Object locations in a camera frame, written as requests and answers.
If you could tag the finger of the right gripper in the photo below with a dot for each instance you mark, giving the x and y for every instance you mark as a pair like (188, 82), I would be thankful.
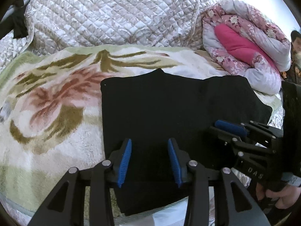
(221, 138)
(229, 127)

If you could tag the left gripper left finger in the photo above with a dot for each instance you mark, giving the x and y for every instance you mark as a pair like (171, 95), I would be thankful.
(65, 203)

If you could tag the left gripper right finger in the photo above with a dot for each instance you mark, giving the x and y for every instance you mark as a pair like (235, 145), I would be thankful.
(233, 203)

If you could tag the black pants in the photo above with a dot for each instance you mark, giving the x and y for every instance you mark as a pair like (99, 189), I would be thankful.
(154, 107)

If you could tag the person's right hand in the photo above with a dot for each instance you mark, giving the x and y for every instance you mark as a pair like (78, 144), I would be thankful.
(287, 197)

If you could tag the person in background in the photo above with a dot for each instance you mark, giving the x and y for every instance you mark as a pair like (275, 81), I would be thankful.
(293, 75)

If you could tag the magenta pillow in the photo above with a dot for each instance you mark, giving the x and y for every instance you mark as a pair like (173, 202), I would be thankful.
(239, 47)

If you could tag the pink floral comforter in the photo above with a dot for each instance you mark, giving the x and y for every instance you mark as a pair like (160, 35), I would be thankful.
(251, 24)

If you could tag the white quilted bedspread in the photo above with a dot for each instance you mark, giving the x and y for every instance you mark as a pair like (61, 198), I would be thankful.
(53, 25)

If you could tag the dark clothes pile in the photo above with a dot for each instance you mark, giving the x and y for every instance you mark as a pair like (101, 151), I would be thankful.
(15, 21)

